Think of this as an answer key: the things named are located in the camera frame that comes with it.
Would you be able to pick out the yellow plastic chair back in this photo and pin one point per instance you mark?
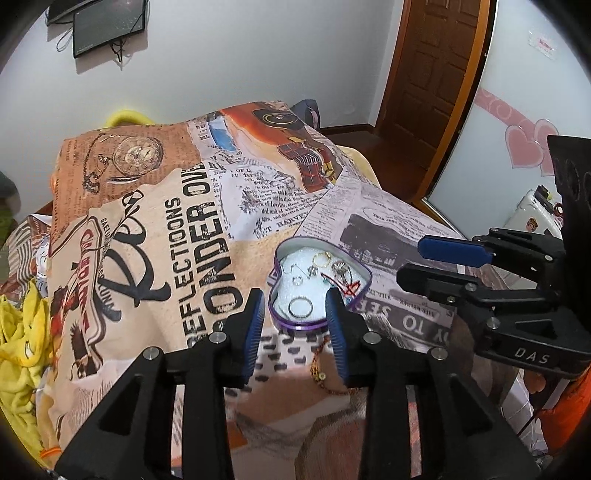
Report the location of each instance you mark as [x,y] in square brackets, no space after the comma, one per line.
[127,115]

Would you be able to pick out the yellow cloth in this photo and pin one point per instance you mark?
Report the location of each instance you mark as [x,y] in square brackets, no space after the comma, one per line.
[21,350]

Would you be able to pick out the brown wooden door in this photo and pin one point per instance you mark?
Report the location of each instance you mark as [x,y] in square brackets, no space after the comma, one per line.
[429,92]

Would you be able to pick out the grey garment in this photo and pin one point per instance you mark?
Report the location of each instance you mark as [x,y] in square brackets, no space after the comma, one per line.
[7,182]

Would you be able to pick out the small black monitor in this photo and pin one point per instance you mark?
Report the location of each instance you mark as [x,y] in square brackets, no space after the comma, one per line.
[108,25]

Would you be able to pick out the newspaper-print blanket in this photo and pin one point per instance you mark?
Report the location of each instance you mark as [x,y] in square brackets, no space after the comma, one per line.
[184,230]

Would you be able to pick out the wall-mounted black television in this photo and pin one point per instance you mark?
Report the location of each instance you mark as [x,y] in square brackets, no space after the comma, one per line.
[64,11]

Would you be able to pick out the small red-white sticker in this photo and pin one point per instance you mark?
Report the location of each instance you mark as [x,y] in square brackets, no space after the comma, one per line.
[545,45]

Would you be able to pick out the white case with stickers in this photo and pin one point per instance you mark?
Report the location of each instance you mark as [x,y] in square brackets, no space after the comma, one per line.
[531,212]

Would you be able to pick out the dark blue bag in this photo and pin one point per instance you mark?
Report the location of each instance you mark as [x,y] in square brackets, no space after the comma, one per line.
[307,113]

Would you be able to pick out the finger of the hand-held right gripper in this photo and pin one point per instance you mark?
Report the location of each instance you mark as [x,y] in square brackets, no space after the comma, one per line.
[434,284]
[452,249]

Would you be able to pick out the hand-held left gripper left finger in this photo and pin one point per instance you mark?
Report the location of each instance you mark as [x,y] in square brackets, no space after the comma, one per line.
[255,337]

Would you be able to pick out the striped brown quilt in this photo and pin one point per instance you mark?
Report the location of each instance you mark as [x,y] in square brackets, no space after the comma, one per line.
[30,249]

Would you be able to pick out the purple heart-shaped tin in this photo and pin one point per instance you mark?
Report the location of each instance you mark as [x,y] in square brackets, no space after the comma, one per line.
[318,318]

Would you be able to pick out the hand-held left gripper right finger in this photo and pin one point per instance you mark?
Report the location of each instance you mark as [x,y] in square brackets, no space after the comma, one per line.
[336,337]

